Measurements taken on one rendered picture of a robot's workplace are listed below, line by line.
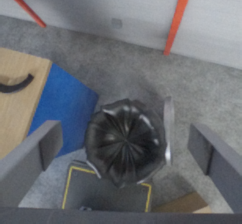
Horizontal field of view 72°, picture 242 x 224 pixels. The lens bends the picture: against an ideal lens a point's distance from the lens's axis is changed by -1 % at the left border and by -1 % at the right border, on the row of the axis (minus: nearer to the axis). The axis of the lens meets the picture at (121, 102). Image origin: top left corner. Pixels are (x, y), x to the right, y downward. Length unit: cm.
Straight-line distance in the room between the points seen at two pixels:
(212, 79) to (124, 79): 86
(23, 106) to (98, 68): 108
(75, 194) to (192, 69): 153
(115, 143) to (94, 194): 51
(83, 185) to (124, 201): 34
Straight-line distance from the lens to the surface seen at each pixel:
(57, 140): 16
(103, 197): 150
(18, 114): 95
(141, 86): 172
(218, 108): 183
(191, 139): 17
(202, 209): 156
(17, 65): 101
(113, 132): 117
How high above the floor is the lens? 168
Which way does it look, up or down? 79 degrees down
